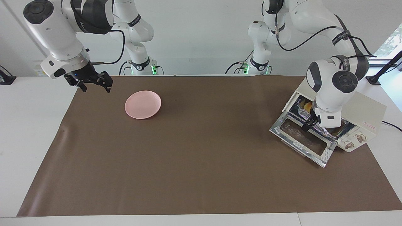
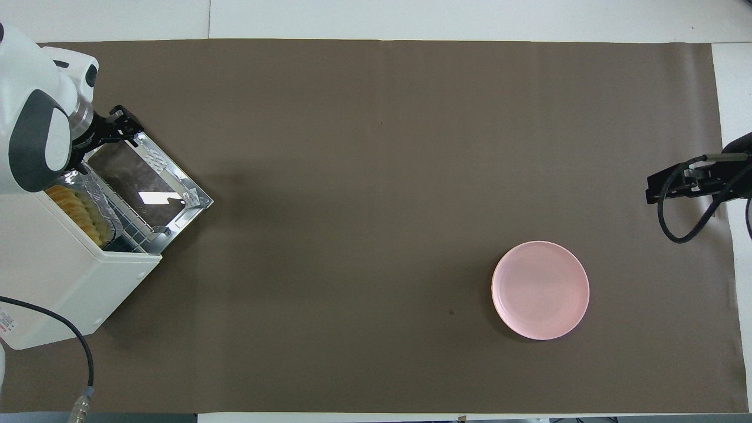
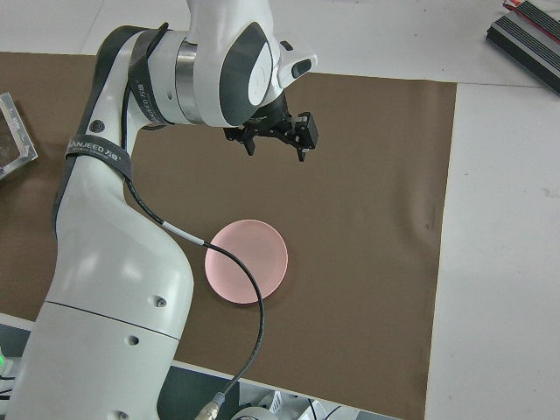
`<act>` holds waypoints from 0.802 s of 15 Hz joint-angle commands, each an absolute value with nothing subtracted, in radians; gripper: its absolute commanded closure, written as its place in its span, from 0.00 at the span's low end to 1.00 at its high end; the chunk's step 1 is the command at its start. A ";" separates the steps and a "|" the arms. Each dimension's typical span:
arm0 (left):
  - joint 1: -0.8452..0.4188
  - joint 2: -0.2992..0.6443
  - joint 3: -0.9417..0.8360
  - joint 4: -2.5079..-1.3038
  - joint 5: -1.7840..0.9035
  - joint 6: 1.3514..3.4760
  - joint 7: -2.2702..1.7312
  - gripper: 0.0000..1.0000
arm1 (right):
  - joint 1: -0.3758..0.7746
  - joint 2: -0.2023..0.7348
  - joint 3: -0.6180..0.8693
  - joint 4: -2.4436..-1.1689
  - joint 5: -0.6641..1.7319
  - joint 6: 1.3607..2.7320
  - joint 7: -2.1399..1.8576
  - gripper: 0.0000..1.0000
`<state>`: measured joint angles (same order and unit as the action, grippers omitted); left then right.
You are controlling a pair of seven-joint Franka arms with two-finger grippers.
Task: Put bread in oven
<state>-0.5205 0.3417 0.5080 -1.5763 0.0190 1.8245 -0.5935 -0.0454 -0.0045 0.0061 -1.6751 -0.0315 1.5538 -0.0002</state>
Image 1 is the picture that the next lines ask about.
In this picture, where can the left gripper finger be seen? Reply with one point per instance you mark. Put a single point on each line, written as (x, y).
(306, 127)

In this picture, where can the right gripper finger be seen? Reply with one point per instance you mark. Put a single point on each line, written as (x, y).
(108, 86)
(82, 86)

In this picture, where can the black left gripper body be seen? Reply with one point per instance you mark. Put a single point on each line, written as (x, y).
(315, 116)

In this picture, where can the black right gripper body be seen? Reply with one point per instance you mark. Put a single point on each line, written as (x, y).
(86, 75)

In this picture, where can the sliced yellow bread loaf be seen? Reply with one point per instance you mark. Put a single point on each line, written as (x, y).
(305, 105)

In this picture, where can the aluminium foil tray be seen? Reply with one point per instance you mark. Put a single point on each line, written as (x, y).
(325, 131)

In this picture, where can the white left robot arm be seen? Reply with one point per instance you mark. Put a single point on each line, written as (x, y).
(333, 94)

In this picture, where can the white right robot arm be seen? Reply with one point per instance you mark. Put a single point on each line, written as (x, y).
(53, 31)

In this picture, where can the small oven knob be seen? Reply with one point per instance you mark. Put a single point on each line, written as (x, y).
(348, 145)

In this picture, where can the large oven knob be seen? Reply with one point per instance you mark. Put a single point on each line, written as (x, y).
(360, 137)

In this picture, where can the cream white toaster oven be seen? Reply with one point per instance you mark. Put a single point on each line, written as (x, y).
(367, 110)

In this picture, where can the pink round plate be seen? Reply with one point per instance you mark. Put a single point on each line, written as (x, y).
(143, 105)

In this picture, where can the small black stand base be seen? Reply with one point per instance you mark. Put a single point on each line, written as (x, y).
(6, 79)

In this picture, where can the window with green view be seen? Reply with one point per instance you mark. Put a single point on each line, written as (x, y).
(392, 42)

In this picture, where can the brown table mat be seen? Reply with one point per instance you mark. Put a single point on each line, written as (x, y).
(204, 175)

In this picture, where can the glass oven door metal frame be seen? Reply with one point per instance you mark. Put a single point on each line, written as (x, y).
(303, 141)

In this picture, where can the white wall socket box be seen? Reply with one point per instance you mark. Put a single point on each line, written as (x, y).
(37, 70)

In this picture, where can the black slanted camera stand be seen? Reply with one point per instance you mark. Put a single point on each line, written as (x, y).
(381, 71)

